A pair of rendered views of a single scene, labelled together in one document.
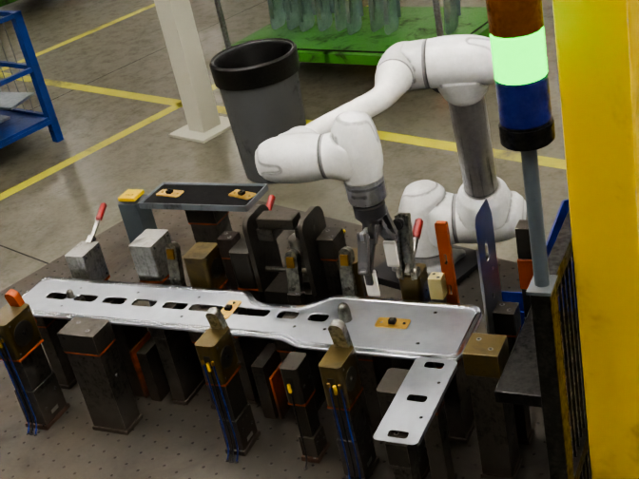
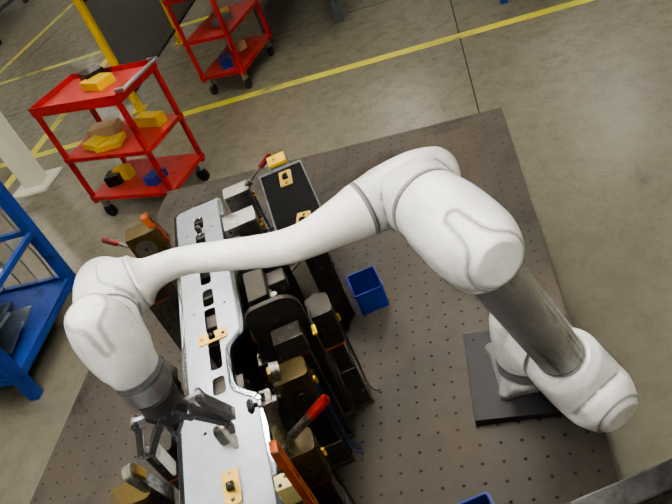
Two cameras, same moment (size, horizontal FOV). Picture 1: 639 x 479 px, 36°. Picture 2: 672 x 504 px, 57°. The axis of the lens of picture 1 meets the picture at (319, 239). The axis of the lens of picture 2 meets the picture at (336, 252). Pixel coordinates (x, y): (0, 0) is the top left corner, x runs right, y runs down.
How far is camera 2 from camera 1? 223 cm
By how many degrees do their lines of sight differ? 50
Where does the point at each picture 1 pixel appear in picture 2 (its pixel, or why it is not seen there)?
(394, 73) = (328, 216)
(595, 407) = not seen: outside the picture
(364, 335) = (204, 476)
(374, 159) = (100, 373)
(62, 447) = (162, 337)
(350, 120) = (69, 318)
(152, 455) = not seen: hidden behind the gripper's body
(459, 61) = (422, 241)
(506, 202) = (578, 395)
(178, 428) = not seen: hidden behind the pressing
